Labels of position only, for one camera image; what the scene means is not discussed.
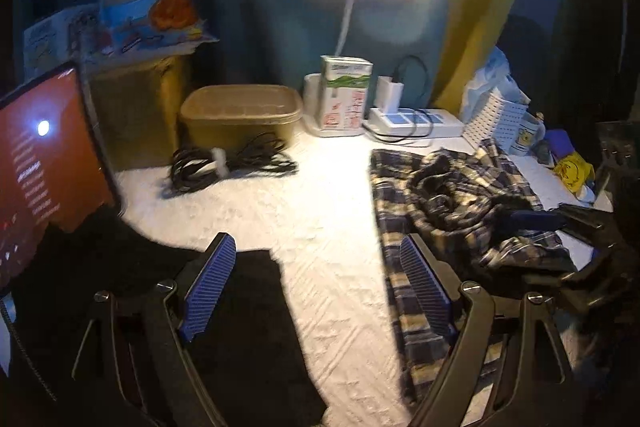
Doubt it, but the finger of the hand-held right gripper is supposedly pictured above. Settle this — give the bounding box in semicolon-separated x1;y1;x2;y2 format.
520;257;626;305
502;203;621;248

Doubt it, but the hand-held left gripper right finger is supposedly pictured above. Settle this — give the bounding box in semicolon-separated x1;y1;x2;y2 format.
400;234;576;427

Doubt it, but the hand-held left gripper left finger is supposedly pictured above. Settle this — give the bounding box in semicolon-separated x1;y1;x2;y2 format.
70;232;238;427

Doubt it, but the plaid flannel shirt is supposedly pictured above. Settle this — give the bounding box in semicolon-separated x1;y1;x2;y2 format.
370;142;581;408

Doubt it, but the yellow cartoon pouch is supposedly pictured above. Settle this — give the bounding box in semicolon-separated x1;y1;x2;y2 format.
552;152;596;198

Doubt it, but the black folded cloth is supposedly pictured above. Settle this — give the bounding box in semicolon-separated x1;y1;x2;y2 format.
10;204;328;427

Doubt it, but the purple cloth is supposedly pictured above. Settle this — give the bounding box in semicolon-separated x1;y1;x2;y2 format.
544;129;576;158

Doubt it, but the white perforated basket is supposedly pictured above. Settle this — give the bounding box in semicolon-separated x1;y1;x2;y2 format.
461;87;530;155

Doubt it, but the white power strip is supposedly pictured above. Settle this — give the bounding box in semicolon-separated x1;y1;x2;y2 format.
364;107;465;140

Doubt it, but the white plastic bag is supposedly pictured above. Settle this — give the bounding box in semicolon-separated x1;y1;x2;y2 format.
460;47;531;122

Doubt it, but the tan plastic tub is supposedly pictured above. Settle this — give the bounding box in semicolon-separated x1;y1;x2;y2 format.
180;84;303;152

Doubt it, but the brown cardboard box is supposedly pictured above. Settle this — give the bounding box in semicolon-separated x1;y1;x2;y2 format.
85;54;193;170

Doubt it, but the white charger plug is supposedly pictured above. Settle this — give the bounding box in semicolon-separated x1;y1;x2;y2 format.
376;76;403;112

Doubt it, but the tablet with red screen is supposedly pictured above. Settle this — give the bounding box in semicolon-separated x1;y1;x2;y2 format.
0;62;123;293

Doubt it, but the green white milk carton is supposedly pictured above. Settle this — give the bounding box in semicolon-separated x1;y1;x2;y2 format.
320;55;374;131

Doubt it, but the yellow curtain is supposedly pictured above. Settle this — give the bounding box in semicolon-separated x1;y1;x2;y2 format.
430;0;541;108

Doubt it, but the printed paper booklet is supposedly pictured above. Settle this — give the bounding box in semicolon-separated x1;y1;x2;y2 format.
24;4;101;78

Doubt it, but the black cable bundle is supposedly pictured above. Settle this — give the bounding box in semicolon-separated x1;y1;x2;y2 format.
170;132;298;192

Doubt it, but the black charger cable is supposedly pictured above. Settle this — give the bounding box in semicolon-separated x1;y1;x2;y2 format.
392;55;432;140

